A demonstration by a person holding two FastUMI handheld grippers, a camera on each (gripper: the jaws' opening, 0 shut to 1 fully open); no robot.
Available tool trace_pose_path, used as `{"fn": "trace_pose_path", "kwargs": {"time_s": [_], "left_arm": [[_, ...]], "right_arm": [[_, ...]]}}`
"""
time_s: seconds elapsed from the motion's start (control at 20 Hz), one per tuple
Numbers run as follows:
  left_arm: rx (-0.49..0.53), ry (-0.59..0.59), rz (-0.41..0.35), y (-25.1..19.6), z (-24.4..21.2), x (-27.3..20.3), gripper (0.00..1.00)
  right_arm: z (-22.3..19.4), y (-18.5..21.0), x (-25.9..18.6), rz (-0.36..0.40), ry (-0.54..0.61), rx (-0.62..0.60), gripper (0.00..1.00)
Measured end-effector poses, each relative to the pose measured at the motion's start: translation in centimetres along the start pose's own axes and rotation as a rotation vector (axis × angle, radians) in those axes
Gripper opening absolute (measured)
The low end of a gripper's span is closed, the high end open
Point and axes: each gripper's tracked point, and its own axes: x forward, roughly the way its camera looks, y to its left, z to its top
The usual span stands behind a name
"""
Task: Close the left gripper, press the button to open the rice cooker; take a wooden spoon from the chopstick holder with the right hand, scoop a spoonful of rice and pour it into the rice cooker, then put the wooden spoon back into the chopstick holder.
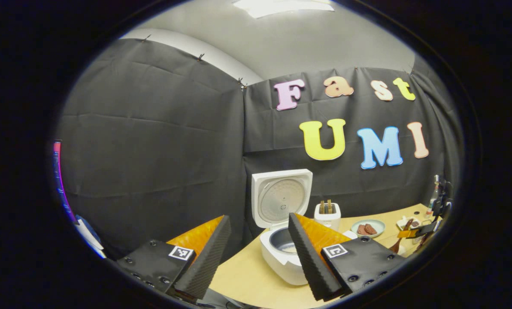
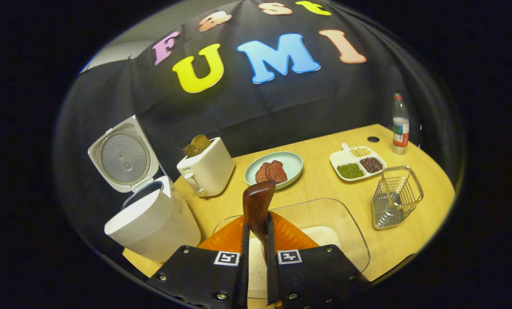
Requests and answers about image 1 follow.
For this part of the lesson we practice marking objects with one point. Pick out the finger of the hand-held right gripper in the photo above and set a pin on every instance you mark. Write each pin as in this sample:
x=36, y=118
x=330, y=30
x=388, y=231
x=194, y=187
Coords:
x=406, y=234

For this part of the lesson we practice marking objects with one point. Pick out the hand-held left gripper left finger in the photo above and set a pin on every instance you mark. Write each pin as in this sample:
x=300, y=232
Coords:
x=206, y=262

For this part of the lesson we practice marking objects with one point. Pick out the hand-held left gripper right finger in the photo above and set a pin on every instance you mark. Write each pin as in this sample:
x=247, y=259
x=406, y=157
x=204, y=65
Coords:
x=309, y=262

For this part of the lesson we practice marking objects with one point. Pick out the brown wooden spoon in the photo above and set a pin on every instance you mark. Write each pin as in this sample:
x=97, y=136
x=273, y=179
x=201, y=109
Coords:
x=397, y=245

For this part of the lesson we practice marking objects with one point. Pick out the white rice cooker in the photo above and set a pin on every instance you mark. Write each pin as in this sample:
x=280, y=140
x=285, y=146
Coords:
x=281, y=201

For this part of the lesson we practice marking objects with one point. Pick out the clear plastic water bottle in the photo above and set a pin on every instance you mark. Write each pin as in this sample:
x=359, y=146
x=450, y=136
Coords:
x=432, y=197

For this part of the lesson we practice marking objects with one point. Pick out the white divided dish of beans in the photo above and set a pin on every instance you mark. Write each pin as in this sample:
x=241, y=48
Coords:
x=404, y=222

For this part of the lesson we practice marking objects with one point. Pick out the pale green plate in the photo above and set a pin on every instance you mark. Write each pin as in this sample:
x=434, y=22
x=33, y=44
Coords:
x=378, y=225

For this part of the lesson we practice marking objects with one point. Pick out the brown meat slices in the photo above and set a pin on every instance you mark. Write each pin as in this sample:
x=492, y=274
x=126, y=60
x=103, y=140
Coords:
x=366, y=229

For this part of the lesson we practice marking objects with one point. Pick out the white toaster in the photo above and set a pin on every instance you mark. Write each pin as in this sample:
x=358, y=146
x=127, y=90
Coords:
x=328, y=221

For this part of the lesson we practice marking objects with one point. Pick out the toasted bread slices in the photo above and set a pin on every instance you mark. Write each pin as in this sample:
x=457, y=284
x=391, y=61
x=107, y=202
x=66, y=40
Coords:
x=327, y=207

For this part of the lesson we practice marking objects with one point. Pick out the white paper sheets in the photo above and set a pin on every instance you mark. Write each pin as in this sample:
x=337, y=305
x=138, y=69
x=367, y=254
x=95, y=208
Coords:
x=93, y=244

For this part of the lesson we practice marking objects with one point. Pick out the black backdrop cloth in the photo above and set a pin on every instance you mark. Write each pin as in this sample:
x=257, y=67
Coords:
x=152, y=150

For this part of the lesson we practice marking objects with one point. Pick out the blue cloth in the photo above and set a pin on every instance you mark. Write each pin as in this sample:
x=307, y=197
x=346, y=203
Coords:
x=86, y=223

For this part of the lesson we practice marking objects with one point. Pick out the computer monitor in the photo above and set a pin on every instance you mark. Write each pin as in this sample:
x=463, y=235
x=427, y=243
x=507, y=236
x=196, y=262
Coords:
x=57, y=180

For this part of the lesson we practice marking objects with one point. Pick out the large ceiling light panel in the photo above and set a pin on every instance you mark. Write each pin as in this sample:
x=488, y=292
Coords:
x=281, y=7

